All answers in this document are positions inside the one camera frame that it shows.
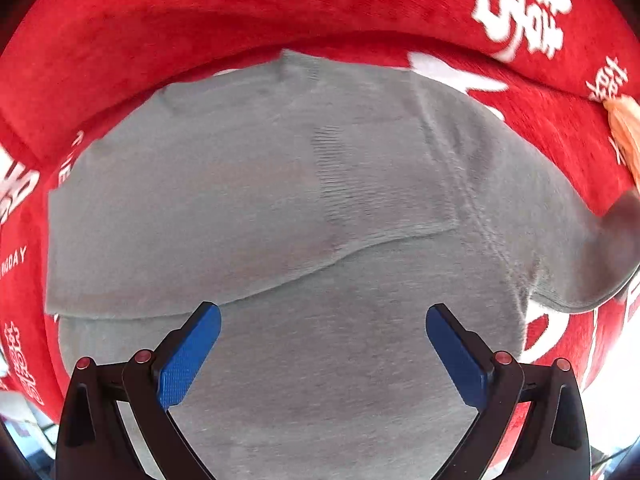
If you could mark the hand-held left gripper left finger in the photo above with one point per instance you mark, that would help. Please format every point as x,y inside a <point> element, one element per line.
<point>187,355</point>

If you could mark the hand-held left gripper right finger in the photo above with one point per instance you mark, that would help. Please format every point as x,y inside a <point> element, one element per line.
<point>457,355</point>

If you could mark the grey knit sweater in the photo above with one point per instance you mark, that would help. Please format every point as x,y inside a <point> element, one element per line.
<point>280,200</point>

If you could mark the red printed blanket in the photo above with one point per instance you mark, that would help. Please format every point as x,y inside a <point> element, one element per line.
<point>210,25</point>

